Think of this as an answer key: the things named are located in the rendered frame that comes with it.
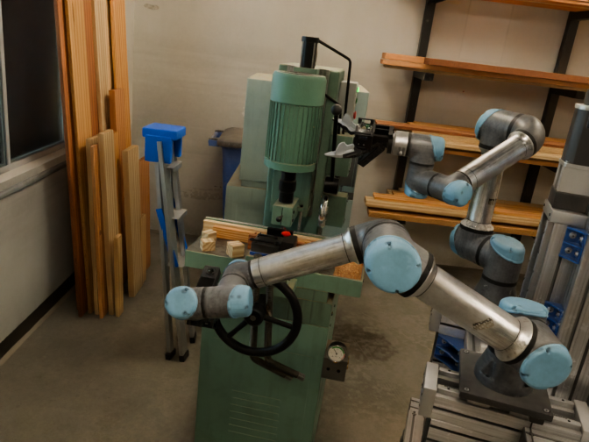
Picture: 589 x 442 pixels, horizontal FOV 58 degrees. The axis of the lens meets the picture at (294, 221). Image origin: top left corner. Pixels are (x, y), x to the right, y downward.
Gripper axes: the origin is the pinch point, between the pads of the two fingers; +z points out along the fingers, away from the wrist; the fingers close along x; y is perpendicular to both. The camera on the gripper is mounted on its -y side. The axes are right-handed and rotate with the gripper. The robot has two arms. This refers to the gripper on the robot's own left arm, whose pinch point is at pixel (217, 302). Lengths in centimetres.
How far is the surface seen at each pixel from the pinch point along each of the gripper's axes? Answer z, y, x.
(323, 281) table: 19.4, -13.5, 28.3
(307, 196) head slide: 31, -44, 16
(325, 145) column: 30, -63, 20
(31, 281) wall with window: 108, 5, -126
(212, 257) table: 18.6, -14.6, -9.5
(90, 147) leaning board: 89, -65, -103
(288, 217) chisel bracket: 21.4, -32.9, 12.7
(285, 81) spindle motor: -4, -70, 7
